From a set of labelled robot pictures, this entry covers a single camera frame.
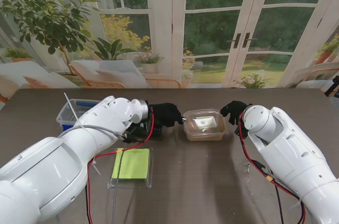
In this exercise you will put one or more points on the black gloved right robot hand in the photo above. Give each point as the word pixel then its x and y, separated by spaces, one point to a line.
pixel 234 108

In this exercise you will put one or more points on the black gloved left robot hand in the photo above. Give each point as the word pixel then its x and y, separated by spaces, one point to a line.
pixel 168 114

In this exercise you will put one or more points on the clear lid with white label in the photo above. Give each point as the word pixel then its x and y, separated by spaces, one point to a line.
pixel 204 122

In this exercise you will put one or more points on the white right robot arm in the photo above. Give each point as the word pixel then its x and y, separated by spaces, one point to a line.
pixel 291 150

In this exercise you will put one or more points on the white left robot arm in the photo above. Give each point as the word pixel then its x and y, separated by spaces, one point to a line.
pixel 53 165

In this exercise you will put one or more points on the clear container with blue clips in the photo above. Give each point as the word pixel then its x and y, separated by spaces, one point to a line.
pixel 67 115

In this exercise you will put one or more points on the black plastic ridged tray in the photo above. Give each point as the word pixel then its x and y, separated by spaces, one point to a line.
pixel 158 132

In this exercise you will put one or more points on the tan kraft paper bowl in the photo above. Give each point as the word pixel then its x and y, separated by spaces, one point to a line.
pixel 205 138

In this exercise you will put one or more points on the clear lid with green paper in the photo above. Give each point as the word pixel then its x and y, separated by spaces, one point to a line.
pixel 132 165

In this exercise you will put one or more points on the printed garden door backdrop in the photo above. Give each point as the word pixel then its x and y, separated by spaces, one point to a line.
pixel 159 36

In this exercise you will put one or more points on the white zip tie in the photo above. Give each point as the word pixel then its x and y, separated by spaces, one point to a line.
pixel 71 106

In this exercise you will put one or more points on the black tripod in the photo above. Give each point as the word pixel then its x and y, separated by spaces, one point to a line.
pixel 334 85

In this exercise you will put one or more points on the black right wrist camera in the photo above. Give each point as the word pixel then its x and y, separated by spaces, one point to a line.
pixel 241 131

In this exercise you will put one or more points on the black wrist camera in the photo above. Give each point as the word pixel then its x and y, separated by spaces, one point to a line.
pixel 137 132
pixel 241 131

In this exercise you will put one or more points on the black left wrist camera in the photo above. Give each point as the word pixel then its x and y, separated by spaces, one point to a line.
pixel 137 132

